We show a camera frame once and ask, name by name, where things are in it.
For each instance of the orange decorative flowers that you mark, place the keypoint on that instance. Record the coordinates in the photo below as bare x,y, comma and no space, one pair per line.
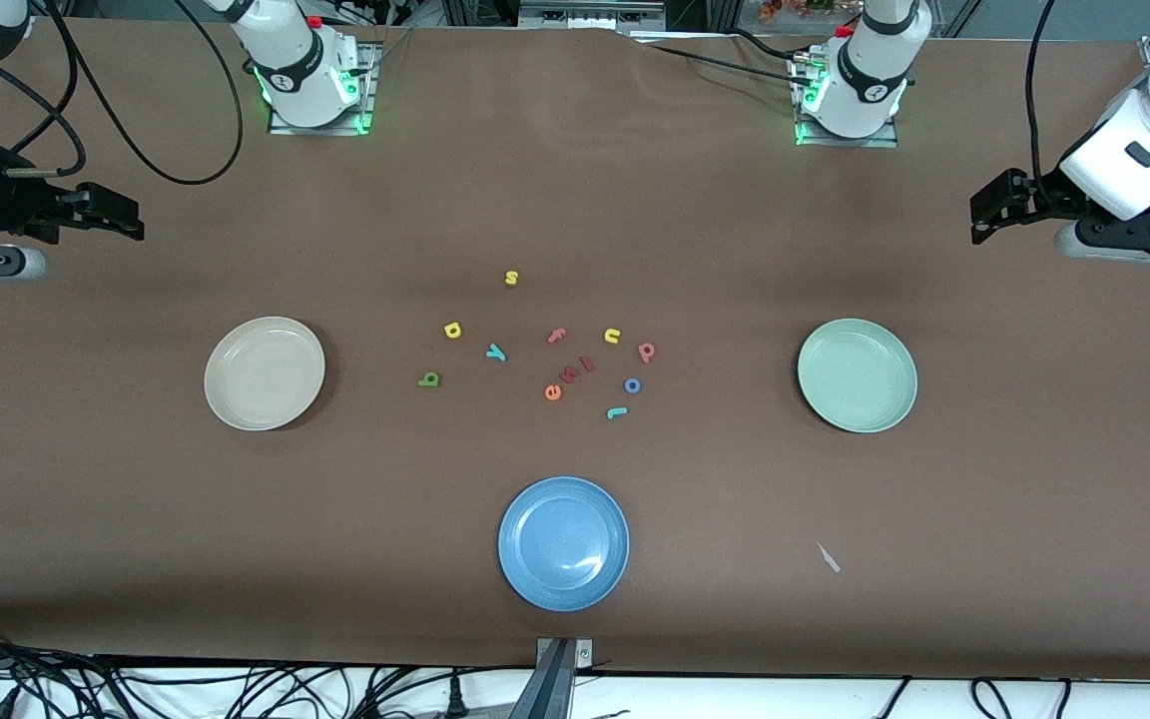
785,10

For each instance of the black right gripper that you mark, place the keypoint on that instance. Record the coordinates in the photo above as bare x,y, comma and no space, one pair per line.
14,203

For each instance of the green round plate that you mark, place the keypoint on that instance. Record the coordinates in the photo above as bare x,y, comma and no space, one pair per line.
857,375

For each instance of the brown table cover sheet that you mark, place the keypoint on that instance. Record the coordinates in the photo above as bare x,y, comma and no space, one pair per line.
136,519

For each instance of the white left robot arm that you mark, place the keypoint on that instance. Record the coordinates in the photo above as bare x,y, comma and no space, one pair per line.
869,70

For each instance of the small white paper scrap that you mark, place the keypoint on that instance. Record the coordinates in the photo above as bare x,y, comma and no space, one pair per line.
828,557

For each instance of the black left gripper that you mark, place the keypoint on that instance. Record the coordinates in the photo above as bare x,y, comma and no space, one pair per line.
1042,193

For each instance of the beige round plate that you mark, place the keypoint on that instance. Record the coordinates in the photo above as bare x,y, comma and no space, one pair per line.
266,374

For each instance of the green foam letter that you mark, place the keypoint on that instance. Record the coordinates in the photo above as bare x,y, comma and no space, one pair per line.
435,377

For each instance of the aluminium frame structure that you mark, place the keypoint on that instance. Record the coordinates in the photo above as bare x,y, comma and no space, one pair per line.
590,15

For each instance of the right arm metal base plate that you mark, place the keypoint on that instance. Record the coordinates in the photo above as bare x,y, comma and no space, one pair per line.
320,130

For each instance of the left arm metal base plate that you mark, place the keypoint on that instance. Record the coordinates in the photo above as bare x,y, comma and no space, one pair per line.
850,142

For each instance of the red foam letter p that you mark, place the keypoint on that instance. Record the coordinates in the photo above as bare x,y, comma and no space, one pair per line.
647,358

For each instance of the teal foam letter y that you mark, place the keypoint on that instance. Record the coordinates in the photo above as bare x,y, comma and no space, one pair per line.
496,352

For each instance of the blue round plate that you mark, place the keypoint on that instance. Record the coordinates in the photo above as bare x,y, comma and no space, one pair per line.
563,544

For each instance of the metal table edge bracket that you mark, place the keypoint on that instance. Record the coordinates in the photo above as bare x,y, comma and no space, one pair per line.
555,684

